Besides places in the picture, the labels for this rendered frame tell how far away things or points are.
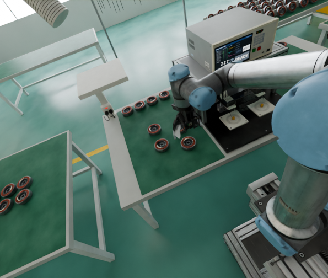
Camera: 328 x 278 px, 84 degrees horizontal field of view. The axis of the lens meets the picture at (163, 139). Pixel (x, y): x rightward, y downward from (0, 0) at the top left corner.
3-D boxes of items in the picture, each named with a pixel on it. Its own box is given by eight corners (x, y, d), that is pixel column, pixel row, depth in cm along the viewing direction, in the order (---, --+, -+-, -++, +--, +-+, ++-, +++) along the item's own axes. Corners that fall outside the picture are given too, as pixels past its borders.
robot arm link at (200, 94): (227, 80, 54) (204, 67, 61) (196, 97, 52) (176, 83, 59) (226, 100, 60) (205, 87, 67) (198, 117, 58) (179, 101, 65)
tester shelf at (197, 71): (286, 54, 124) (289, 47, 121) (197, 92, 120) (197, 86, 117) (245, 35, 153) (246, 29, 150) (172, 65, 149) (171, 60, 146)
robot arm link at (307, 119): (321, 234, 54) (500, 41, 17) (283, 266, 51) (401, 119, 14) (283, 203, 62) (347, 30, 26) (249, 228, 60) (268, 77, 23)
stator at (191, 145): (198, 146, 131) (198, 144, 128) (184, 153, 131) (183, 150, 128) (192, 137, 139) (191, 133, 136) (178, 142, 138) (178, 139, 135)
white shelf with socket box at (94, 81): (146, 121, 162) (127, 76, 127) (107, 138, 159) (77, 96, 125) (136, 100, 185) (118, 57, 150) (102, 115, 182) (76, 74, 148)
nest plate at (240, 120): (248, 122, 133) (248, 121, 132) (230, 130, 132) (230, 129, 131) (236, 110, 143) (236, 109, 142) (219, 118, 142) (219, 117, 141)
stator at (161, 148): (161, 138, 144) (160, 135, 142) (172, 144, 138) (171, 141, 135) (152, 148, 140) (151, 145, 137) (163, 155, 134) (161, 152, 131)
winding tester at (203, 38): (271, 52, 122) (279, 17, 107) (213, 76, 119) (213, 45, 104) (236, 35, 148) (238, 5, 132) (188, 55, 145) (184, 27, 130)
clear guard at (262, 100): (266, 101, 110) (268, 93, 106) (231, 117, 108) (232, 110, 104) (234, 77, 132) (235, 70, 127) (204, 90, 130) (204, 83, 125)
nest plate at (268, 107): (277, 109, 134) (277, 107, 133) (259, 117, 133) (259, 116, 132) (263, 98, 144) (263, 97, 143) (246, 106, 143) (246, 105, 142)
